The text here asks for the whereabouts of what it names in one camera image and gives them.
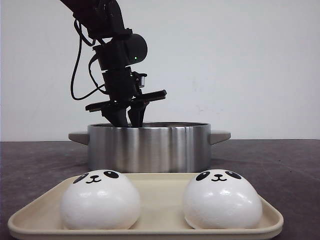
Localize panda bun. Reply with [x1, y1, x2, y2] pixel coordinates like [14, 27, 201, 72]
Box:
[60, 169, 141, 230]
[183, 169, 263, 229]

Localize stainless steel steamer pot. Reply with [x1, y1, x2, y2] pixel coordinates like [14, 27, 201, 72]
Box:
[68, 122, 231, 173]

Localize cream plastic tray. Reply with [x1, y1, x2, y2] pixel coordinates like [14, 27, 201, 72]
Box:
[7, 173, 284, 240]

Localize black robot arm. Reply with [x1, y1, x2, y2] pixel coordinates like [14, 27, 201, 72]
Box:
[63, 0, 167, 128]

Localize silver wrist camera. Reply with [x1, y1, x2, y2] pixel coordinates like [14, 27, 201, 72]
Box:
[132, 71, 148, 88]

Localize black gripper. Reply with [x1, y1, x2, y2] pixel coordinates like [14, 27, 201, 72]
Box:
[85, 66, 167, 128]

